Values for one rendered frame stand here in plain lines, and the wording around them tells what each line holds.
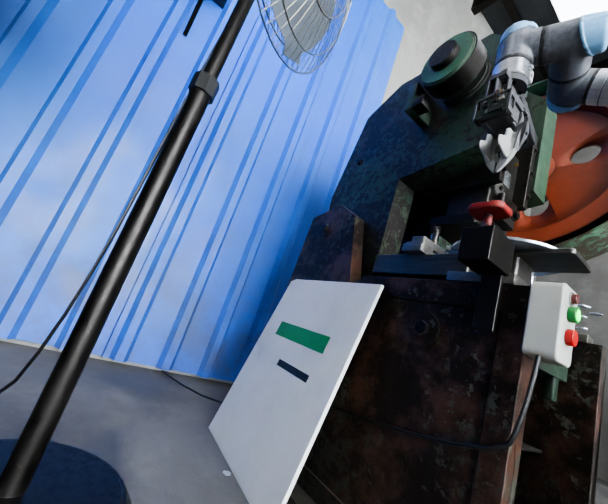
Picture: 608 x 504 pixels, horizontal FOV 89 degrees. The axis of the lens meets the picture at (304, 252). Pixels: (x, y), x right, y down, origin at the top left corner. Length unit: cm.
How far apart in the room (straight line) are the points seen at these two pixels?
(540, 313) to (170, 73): 180
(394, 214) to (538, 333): 61
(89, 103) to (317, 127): 128
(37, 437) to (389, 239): 97
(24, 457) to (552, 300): 90
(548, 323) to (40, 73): 189
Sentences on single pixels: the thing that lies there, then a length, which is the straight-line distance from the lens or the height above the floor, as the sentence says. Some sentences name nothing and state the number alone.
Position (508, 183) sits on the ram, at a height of 105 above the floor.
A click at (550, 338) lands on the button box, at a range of 67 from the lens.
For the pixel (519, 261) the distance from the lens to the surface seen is 100.
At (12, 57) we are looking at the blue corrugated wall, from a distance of 184.
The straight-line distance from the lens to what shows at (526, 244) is 95.
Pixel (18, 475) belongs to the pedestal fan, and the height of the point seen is 7.
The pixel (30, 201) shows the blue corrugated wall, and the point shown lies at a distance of 168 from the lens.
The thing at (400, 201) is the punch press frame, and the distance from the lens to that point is 115.
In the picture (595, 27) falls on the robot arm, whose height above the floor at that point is 113.
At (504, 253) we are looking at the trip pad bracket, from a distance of 71.
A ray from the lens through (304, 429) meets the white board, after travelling 83.
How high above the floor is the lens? 41
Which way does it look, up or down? 13 degrees up
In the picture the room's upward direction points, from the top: 19 degrees clockwise
